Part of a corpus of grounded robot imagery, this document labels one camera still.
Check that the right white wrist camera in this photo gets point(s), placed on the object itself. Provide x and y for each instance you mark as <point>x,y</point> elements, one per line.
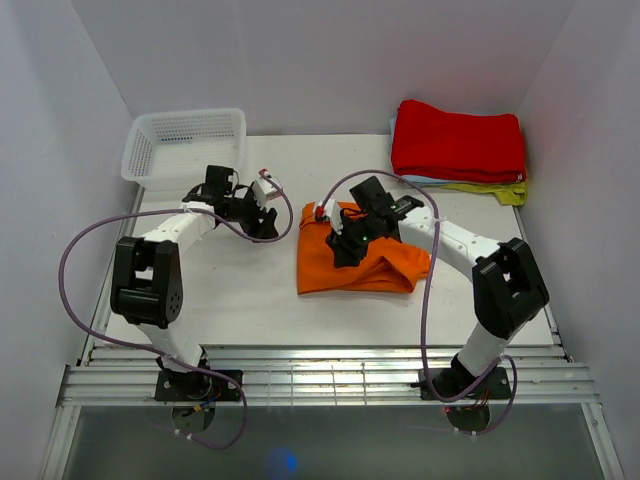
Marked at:
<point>329,211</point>

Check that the yellow-green folded trousers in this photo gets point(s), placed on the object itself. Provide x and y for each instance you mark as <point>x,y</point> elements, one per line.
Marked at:
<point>514,194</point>

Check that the white plastic basket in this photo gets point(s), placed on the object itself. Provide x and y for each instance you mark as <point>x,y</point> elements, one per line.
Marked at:
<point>170,151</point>

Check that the aluminium rail frame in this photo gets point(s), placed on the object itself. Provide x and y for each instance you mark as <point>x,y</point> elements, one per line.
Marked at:
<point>329,379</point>

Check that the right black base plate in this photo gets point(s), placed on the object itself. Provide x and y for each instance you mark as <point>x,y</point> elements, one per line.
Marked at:
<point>495,386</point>

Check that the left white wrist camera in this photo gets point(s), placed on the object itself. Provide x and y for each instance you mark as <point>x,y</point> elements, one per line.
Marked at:
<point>265,187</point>

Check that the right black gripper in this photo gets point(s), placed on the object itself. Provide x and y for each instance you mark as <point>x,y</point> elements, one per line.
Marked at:
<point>346,254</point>

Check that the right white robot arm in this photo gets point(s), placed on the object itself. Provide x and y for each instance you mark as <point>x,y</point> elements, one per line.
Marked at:
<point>507,286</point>

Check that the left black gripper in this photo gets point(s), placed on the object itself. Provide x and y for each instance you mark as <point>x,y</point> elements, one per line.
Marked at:
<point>265,230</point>

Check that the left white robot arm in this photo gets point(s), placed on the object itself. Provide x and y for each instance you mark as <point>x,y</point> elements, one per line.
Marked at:
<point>147,286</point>

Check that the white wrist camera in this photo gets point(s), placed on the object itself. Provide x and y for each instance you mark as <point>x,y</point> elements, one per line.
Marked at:
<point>265,187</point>
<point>329,211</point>

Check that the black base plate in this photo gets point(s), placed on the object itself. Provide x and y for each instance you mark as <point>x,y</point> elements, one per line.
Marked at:
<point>196,387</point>
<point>495,386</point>

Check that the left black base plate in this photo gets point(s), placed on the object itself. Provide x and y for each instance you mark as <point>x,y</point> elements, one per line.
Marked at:
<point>196,387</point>

